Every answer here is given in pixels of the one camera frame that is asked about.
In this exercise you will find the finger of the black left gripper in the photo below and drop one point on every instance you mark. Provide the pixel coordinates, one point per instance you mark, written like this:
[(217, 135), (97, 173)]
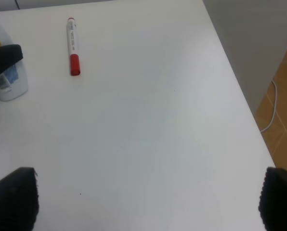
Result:
[(11, 70)]

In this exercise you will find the white bottle blue label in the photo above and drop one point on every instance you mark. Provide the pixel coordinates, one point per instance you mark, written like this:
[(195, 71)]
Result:
[(5, 39)]

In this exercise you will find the red capped white marker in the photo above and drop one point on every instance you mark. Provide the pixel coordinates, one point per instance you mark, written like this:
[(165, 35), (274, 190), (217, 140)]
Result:
[(73, 47)]

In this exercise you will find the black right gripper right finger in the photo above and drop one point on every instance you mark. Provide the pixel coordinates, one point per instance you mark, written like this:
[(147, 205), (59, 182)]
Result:
[(273, 200)]

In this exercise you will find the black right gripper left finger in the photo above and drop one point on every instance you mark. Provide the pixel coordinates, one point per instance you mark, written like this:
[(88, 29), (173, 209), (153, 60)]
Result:
[(19, 200)]

